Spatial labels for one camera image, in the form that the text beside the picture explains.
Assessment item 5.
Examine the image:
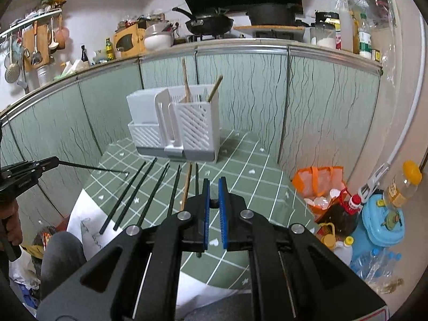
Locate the white plastic utensil holder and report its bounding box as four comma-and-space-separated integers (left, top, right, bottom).
126, 84, 220, 162

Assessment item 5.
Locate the yellow capped plastic jar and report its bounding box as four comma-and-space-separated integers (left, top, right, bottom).
383, 160, 422, 208

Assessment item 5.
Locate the black chopstick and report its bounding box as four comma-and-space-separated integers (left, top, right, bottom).
99, 162, 146, 235
136, 162, 170, 228
194, 163, 202, 258
167, 165, 181, 217
113, 157, 157, 230
59, 161, 129, 176

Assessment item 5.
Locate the black cooking pot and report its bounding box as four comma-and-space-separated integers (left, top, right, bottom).
246, 4, 303, 26

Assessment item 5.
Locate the orange plastic bag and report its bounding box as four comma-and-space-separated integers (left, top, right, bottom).
292, 166, 346, 217

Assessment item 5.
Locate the metal skimmer ladle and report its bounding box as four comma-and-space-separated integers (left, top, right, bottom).
4, 35, 20, 83

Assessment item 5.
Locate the green checked tablecloth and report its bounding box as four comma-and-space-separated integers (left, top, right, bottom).
83, 131, 318, 290

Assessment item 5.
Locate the black wok pan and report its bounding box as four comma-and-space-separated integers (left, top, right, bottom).
172, 7, 234, 36

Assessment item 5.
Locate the yellow microwave oven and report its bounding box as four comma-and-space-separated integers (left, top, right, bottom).
113, 24, 146, 58

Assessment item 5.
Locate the grey trouser leg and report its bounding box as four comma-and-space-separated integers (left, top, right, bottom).
40, 231, 87, 300

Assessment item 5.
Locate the wooden cutting board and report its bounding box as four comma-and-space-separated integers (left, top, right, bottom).
22, 22, 49, 72

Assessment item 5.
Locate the brown bamboo chopstick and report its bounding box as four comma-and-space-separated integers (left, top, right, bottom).
181, 58, 192, 103
180, 162, 193, 211
207, 75, 223, 103

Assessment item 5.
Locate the blue plastic container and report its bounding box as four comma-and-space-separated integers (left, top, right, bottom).
351, 192, 406, 261

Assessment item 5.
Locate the person's left hand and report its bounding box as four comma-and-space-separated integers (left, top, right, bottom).
1, 199, 22, 246

